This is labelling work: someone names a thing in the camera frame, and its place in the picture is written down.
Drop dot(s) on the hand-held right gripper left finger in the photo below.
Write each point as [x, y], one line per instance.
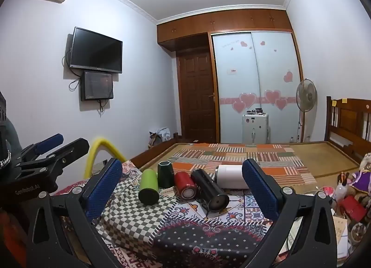
[104, 189]

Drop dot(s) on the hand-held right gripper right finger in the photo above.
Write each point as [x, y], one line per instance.
[260, 191]

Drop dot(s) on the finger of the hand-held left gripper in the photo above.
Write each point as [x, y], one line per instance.
[69, 150]
[49, 142]

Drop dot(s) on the white cup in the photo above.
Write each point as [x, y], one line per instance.
[230, 176]

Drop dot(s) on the light green cup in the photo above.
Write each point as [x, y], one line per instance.
[148, 184]

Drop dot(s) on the black cup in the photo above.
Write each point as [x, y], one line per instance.
[206, 184]

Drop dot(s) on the dark green cup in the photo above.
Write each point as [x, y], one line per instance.
[165, 173]

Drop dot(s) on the red cup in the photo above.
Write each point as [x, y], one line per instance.
[184, 182]

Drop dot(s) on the yellow foam tube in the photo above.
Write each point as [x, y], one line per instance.
[95, 146]

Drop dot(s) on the checkered cloth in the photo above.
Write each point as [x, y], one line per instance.
[130, 215]

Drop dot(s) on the striped patchwork blanket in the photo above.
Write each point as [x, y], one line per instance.
[232, 155]

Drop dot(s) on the dark red cloth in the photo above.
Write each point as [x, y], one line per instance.
[10, 233]

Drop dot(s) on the small white fridge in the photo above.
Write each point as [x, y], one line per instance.
[255, 129]

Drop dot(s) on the colourful patterned blanket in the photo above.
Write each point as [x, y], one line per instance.
[203, 227]

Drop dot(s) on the grey bag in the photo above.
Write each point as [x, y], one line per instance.
[159, 137]

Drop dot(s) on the clear plastic bottle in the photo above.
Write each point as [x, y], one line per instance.
[340, 191]

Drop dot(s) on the cluster of small jars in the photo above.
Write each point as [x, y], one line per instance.
[255, 111]

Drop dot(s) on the beige cardboard box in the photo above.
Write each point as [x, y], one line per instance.
[340, 236]

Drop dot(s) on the red box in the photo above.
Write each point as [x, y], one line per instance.
[353, 208]

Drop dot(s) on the doll in purple dress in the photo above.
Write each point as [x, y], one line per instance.
[362, 178]

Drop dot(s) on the standing electric fan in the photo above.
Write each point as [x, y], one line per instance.
[305, 94]

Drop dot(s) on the brown wooden door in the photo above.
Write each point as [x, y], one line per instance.
[197, 97]

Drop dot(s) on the sliding wardrobe with heart stickers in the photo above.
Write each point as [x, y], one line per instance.
[260, 71]

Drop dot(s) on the wooden overhead cabinets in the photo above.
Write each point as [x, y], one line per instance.
[220, 21]

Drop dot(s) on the small black wall monitor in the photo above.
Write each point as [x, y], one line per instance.
[97, 85]

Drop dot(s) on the wall-mounted black television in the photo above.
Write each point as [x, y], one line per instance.
[97, 49]

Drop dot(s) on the wooden bed frame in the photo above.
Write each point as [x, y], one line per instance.
[347, 120]

